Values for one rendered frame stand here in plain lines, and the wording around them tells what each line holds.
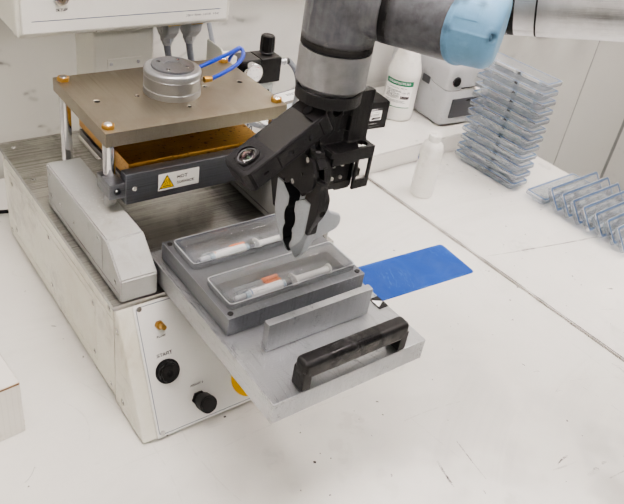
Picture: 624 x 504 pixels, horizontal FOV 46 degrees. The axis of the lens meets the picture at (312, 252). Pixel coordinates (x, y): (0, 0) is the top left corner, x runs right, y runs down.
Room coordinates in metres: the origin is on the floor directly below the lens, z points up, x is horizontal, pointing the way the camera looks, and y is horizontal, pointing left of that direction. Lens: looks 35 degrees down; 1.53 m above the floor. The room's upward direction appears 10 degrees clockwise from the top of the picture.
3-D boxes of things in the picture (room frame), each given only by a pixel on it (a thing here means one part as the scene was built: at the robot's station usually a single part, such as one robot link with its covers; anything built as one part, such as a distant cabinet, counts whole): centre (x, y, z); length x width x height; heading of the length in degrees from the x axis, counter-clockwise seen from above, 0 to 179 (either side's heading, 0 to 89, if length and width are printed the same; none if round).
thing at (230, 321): (0.74, 0.06, 0.98); 0.20 x 0.17 x 0.03; 131
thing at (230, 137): (0.94, 0.22, 1.07); 0.22 x 0.17 x 0.10; 131
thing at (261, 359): (0.71, 0.03, 0.97); 0.30 x 0.22 x 0.08; 41
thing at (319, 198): (0.70, 0.01, 1.12); 0.05 x 0.02 x 0.09; 41
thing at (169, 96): (0.98, 0.24, 1.08); 0.31 x 0.24 x 0.13; 131
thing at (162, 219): (0.96, 0.25, 0.93); 0.46 x 0.35 x 0.01; 41
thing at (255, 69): (1.18, 0.15, 1.05); 0.15 x 0.05 x 0.15; 131
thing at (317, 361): (0.61, -0.06, 0.99); 0.15 x 0.02 x 0.04; 131
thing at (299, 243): (0.71, 0.00, 1.08); 0.06 x 0.03 x 0.09; 131
